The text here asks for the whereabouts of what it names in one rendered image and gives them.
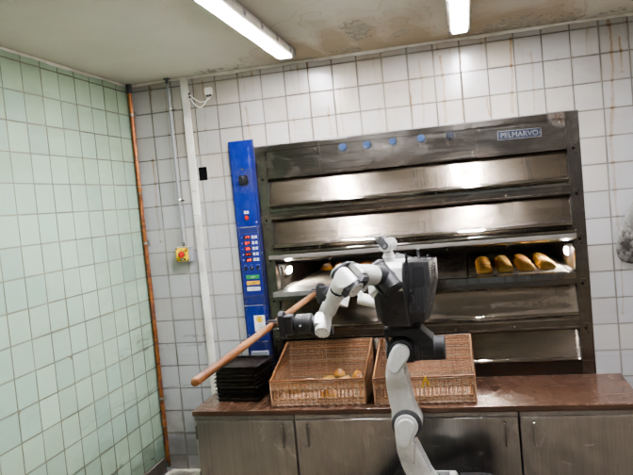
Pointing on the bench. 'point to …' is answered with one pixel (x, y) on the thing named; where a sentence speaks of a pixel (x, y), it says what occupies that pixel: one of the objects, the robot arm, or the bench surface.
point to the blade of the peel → (294, 291)
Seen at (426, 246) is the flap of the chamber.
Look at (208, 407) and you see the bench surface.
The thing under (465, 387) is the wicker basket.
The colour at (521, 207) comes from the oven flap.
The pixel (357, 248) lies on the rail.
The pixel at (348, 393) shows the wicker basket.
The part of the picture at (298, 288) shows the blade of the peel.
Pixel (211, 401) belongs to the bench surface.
